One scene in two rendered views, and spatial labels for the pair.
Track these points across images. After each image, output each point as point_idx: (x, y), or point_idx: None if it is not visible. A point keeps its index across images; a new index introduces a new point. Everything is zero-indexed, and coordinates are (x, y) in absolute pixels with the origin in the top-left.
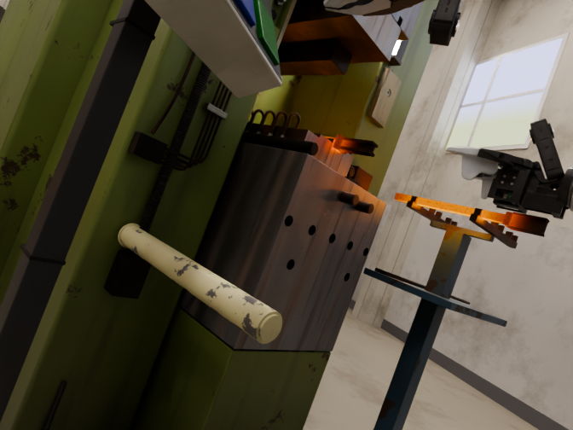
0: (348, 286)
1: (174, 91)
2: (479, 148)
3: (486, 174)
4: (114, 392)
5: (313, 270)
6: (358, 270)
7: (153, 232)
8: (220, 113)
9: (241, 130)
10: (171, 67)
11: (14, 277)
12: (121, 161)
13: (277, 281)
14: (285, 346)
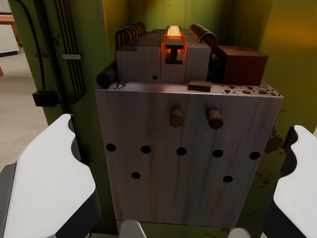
0: (234, 185)
1: (41, 56)
2: (18, 161)
3: (284, 168)
4: (109, 203)
5: (168, 177)
6: (247, 172)
7: (82, 138)
8: (74, 56)
9: (104, 58)
10: (29, 42)
11: None
12: (43, 108)
13: (128, 186)
14: (166, 221)
